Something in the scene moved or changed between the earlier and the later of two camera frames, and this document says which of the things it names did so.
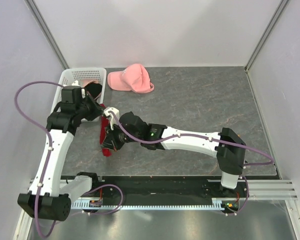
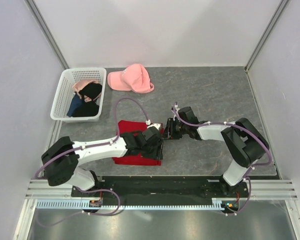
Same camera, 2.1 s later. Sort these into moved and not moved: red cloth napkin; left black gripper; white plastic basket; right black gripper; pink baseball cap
Moved: red cloth napkin; right black gripper; left black gripper
Not moved: pink baseball cap; white plastic basket
